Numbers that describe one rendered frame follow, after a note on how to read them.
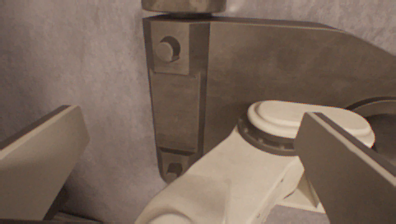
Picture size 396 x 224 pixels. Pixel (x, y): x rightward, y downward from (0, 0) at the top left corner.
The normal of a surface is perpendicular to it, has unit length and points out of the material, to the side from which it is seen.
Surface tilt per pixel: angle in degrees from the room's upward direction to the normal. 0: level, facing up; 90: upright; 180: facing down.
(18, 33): 0
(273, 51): 0
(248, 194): 90
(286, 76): 0
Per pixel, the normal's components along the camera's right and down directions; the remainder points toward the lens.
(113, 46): -0.21, 0.50
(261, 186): 0.03, -0.86
